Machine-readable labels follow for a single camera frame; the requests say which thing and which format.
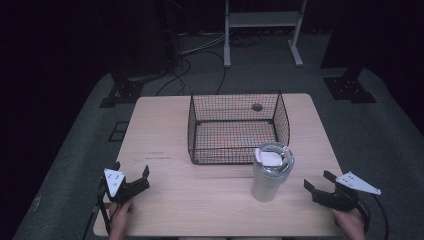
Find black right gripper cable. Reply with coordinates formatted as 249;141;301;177
357;194;390;240

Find person's right hand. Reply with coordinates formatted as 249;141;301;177
331;208;368;240

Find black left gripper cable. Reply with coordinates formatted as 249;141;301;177
96;178;113;235

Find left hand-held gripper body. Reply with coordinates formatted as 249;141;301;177
99;168;151;205

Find black wire basket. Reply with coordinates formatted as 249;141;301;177
187;91;291;166

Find person's left hand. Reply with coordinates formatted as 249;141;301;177
108;198;135;240

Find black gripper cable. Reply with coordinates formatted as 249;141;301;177
96;178;113;235
357;194;390;240

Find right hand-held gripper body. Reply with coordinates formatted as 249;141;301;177
312;171;382;212

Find black floor cables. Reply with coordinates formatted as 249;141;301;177
154;31;264;97

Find dark floor outlet cover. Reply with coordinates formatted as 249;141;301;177
108;121;130;143

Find white tumbler with clear lid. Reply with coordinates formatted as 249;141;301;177
250;141;296;203

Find white metal desk frame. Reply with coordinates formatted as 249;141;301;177
223;0;308;69

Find black stand base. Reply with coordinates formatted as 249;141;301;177
322;66;378;105
99;68;145;109

